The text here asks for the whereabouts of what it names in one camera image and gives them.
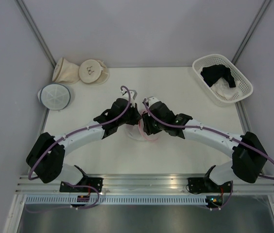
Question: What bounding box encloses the pink-trimmed mesh laundry bag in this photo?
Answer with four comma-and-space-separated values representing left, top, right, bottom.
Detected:
124, 119, 160, 142

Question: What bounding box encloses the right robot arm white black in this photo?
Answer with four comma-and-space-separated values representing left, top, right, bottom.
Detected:
142, 97, 267, 193

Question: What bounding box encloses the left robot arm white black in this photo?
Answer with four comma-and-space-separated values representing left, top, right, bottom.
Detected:
26, 98, 141, 192

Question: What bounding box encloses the beige laundry bag bra logo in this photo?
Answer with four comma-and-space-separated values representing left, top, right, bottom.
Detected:
78, 59, 110, 85

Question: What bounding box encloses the grey-trimmed mesh laundry bag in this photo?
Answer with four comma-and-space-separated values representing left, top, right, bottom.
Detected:
37, 83, 74, 111

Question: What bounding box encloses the beige laundry bag left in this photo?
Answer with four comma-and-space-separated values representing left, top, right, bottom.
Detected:
52, 57, 80, 84

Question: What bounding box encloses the black garment in basket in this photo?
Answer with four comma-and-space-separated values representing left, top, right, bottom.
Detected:
201, 65, 236, 88

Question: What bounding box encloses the white garment in basket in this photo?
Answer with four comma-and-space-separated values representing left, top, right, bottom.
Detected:
211, 78, 243, 100

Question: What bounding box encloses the white perforated plastic basket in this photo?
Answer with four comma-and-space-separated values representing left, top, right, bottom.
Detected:
192, 54, 253, 107

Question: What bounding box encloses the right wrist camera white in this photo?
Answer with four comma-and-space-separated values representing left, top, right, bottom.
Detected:
144, 97, 159, 107

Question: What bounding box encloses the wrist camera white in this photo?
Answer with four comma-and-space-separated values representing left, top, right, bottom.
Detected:
144, 97, 159, 107
121, 90, 137, 108

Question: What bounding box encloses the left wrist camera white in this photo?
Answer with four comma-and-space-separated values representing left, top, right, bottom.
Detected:
121, 90, 137, 108

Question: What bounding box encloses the aluminium mounting rail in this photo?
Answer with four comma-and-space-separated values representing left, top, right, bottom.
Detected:
15, 174, 274, 196

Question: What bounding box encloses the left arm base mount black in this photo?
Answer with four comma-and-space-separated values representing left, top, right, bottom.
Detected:
59, 177, 103, 193

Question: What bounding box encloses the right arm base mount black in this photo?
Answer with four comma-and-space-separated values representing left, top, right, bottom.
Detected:
186, 177, 232, 195

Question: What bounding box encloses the white slotted cable duct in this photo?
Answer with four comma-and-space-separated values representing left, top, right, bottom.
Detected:
25, 194, 207, 205

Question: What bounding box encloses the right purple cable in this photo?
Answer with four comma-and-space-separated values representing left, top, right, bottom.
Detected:
142, 98, 274, 212

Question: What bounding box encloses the right aluminium frame post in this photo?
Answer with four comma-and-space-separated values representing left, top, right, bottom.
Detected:
232, 0, 273, 65

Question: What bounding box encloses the aluminium frame post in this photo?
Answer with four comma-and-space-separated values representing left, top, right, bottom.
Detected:
15, 0, 56, 68
232, 0, 273, 65

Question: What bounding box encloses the left aluminium frame post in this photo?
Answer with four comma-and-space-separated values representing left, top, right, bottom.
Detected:
15, 0, 56, 68

